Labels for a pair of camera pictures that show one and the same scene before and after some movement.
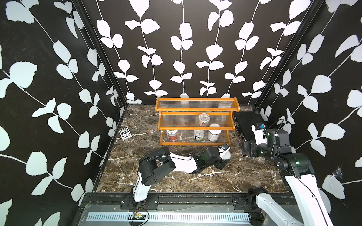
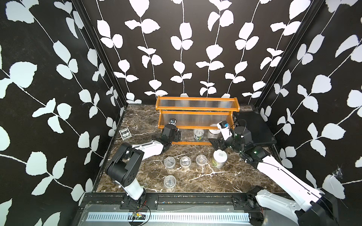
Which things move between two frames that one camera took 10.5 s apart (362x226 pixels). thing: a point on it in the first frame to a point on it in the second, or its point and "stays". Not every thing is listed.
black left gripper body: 219,164 to 176,137
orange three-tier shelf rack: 196,121 stays
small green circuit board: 137,216 stays
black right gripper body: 255,150 to 224,144
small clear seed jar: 203,119 to 169,181
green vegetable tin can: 199,134 stays
